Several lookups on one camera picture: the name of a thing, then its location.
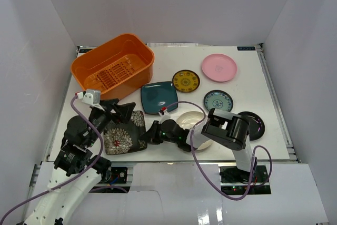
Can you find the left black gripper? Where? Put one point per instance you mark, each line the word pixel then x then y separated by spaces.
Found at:
pixel 111 109

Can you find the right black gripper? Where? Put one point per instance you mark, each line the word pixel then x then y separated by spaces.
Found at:
pixel 151 135

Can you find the black floral square plate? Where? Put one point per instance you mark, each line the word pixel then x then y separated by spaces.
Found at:
pixel 124 138

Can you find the teal square plate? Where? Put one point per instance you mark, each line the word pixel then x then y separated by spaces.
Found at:
pixel 155 96

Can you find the blue floral round plate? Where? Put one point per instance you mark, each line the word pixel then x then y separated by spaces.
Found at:
pixel 218 99

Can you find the pink round plate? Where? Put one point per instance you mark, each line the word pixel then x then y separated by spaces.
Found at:
pixel 219 67

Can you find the black round plate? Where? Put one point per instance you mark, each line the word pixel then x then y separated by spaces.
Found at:
pixel 256 125

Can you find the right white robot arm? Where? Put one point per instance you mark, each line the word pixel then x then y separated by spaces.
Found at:
pixel 225 128

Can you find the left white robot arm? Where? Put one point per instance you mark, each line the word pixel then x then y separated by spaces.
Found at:
pixel 76 169

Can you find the orange plastic bin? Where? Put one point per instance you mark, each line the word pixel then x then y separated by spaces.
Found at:
pixel 116 68

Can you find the cream white round plate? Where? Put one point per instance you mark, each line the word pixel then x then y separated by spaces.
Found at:
pixel 187 120

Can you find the yellow patterned round plate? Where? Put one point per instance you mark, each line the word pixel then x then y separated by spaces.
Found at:
pixel 186 81

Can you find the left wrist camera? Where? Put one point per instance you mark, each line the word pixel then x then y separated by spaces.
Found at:
pixel 89 97

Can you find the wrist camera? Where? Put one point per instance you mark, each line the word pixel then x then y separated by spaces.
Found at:
pixel 89 97
pixel 164 114

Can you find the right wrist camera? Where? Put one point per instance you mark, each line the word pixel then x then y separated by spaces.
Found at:
pixel 164 114

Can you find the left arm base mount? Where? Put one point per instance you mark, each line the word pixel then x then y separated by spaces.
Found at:
pixel 113 181

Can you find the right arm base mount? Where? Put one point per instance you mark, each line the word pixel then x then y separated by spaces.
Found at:
pixel 235 181

